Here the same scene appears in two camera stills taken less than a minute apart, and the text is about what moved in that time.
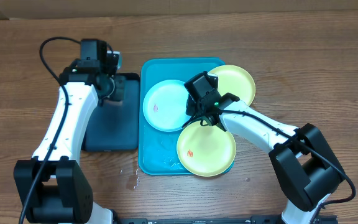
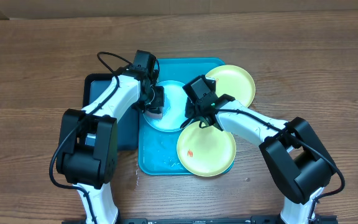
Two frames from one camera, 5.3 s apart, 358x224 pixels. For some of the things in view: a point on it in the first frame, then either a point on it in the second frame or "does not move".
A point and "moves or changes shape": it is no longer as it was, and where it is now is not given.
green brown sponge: (113, 102) moves or changes shape
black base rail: (253, 219) does not move
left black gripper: (105, 98) → (159, 103)
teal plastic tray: (157, 149) does not move
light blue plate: (164, 105) does not move
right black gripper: (190, 109) does not move
